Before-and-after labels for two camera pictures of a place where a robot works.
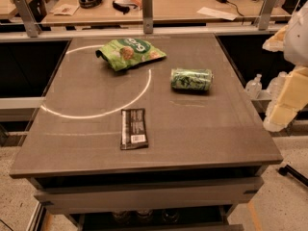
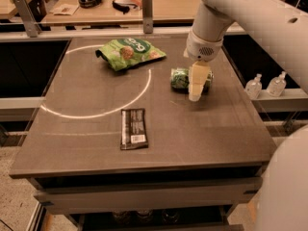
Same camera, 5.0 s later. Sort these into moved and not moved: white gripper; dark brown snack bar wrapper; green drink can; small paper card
Moved: white gripper
Not moved: green drink can; small paper card; dark brown snack bar wrapper
